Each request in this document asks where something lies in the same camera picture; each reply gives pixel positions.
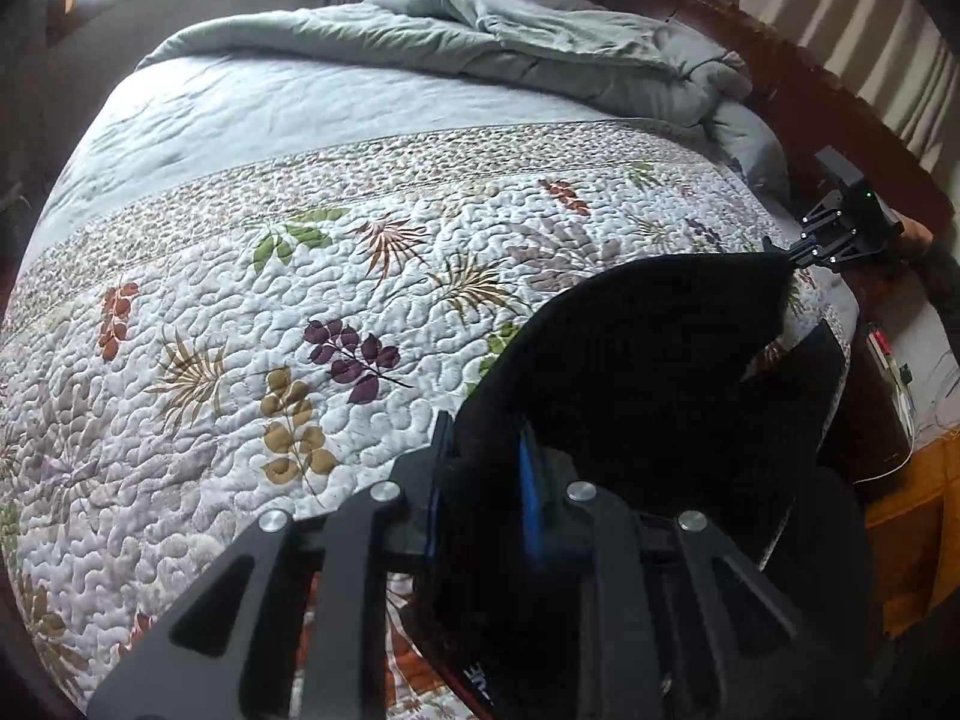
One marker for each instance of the floral quilted bedspread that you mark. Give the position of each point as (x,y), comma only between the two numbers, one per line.
(260,279)

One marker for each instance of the beige striped curtain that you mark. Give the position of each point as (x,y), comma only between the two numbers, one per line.
(891,55)

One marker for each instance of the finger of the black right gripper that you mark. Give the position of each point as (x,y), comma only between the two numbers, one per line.
(793,253)

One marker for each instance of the dark wooden headboard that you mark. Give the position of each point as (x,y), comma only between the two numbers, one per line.
(808,108)

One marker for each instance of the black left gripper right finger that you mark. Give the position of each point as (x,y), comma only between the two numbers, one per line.
(673,620)

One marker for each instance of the black pants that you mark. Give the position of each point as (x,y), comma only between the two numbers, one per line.
(644,378)

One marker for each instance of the grey-green duvet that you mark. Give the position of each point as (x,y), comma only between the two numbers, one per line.
(620,63)

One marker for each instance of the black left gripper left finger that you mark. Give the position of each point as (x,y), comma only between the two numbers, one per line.
(290,621)

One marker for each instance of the person's right hand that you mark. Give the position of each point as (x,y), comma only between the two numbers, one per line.
(915,239)

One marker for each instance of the white power strip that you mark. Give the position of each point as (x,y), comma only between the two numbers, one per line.
(896,379)

